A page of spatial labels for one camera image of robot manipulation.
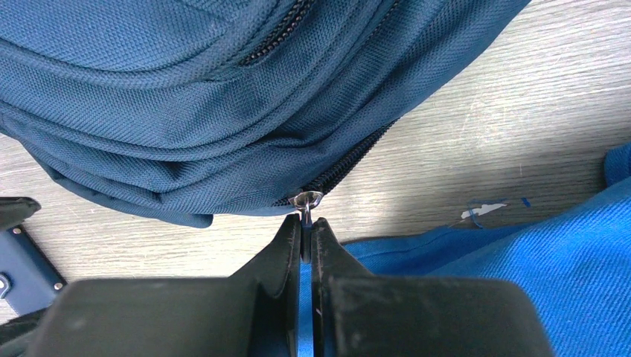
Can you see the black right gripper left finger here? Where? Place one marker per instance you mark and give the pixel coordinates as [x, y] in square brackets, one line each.
[253, 312]

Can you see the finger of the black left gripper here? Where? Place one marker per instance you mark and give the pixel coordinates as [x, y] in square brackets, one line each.
[15, 210]

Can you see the navy blue backpack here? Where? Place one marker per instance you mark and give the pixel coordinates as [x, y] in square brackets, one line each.
[181, 110]

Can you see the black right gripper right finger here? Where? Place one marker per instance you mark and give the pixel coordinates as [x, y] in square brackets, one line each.
[357, 313]

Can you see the blue cloth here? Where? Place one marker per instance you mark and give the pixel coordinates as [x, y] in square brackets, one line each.
[575, 267]

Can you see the small blue wallet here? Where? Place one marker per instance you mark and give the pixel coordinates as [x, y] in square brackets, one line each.
[29, 281]

